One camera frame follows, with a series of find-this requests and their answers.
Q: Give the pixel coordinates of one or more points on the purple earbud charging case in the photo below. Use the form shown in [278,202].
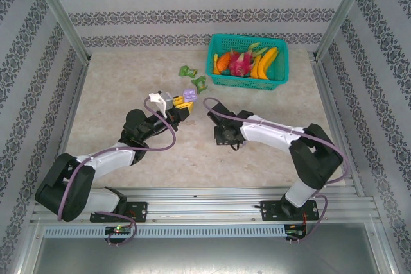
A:
[189,95]

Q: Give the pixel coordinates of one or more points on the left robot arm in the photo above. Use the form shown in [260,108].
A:
[109,161]

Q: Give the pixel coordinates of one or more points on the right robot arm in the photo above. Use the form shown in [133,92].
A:
[266,134]

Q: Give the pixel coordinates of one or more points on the green snack packet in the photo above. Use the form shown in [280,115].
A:
[187,71]
[200,84]

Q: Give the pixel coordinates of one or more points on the teal plastic basket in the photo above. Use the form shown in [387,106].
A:
[257,85]

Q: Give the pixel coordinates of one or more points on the yellow toy fruit piece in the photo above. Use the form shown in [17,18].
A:
[215,60]

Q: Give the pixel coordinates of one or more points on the orange toy mango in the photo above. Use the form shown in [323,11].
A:
[223,62]

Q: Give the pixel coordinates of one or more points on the yellow toy banana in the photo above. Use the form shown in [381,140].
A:
[268,59]
[256,70]

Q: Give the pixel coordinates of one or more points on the pink toy dragon fruit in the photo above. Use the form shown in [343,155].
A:
[237,63]

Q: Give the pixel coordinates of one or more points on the small circuit board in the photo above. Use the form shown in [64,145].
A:
[118,229]
[293,233]

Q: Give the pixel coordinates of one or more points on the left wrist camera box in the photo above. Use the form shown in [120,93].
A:
[162,100]

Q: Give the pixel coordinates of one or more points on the aluminium side rail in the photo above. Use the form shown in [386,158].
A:
[75,100]
[327,94]

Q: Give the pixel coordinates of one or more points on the aluminium mounting rail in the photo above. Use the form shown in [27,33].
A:
[199,205]

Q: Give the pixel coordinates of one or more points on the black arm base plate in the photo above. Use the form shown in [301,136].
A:
[269,211]
[141,211]

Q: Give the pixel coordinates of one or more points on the aluminium frame post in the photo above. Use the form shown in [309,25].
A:
[342,14]
[61,14]

